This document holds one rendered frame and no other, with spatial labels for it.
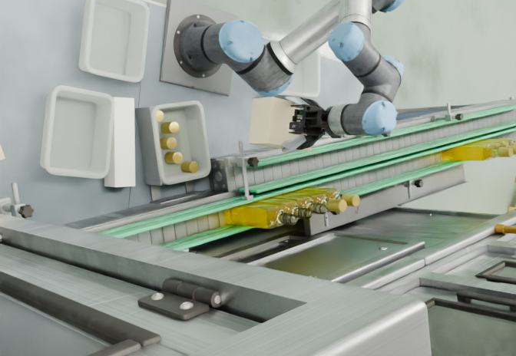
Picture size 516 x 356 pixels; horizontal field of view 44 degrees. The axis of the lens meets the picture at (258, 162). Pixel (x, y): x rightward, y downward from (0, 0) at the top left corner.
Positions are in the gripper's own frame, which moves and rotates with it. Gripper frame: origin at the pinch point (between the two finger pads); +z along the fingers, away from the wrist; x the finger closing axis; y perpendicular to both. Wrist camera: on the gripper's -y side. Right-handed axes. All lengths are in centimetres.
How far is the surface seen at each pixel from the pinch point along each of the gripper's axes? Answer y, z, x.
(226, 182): 1.2, 22.5, 16.3
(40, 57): 55, 35, -10
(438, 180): -108, 23, 6
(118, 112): 34.3, 29.1, 0.7
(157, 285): 88, -82, 28
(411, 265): -19.8, -28.9, 33.8
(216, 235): 8.9, 14.4, 31.2
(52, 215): 47, 35, 30
